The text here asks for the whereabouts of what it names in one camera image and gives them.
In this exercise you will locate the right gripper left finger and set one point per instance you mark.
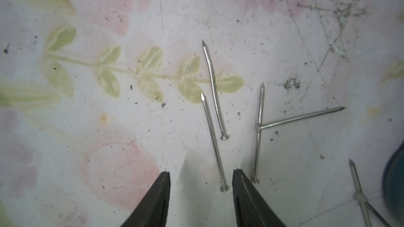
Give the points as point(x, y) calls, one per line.
point(152, 211)

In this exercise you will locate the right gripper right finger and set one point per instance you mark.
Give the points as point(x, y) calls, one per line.
point(250, 207)

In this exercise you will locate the teal plastic storage box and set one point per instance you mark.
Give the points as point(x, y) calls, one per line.
point(393, 185)

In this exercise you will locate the steel nail on mat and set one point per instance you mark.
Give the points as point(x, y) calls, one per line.
point(260, 127)

